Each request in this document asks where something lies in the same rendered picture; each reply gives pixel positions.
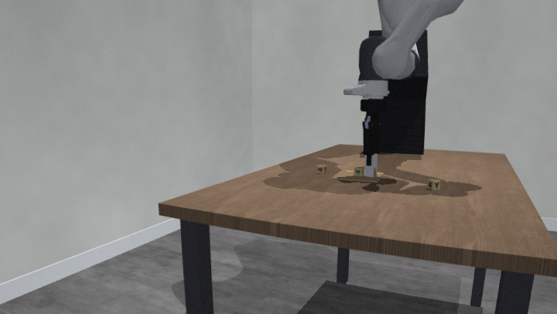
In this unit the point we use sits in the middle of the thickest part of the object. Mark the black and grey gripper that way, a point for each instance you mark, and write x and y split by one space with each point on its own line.
372 133

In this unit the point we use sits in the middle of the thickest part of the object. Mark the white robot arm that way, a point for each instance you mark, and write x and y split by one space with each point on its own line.
392 55

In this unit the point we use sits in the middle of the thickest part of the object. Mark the tan flat mat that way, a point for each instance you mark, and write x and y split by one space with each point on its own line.
349 175

